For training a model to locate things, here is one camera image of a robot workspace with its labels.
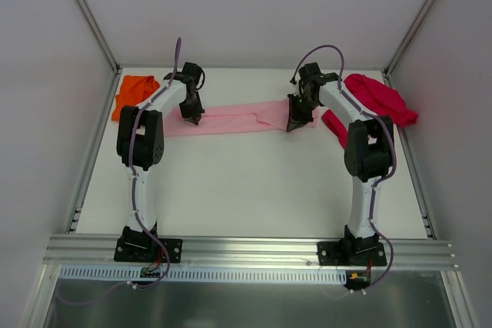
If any light pink t shirt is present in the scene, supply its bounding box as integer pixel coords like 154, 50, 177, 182
162, 98, 321, 137

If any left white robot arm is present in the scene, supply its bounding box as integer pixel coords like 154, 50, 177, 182
116, 62, 205, 261

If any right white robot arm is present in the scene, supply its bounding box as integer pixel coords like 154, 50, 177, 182
286, 63, 396, 267

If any orange t shirt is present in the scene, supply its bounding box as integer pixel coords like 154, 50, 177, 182
111, 75, 161, 122

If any magenta t shirt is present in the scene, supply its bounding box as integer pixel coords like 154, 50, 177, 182
321, 74, 418, 148

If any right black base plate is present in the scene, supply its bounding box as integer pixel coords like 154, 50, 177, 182
317, 240, 387, 267

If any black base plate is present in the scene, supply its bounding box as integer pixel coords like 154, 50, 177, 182
113, 238, 183, 263
317, 240, 387, 267

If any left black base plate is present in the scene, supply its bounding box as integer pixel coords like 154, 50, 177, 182
113, 238, 183, 263

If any aluminium mounting rail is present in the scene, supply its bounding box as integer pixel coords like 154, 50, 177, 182
42, 234, 460, 271

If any white slotted cable duct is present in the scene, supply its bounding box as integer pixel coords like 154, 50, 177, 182
59, 266, 347, 285

